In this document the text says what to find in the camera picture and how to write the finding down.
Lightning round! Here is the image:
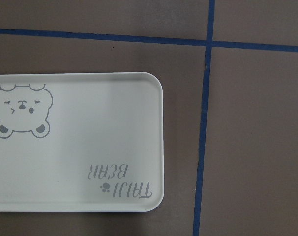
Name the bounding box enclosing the white bear print tray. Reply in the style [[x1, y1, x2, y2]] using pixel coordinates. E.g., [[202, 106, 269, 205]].
[[0, 72, 164, 212]]

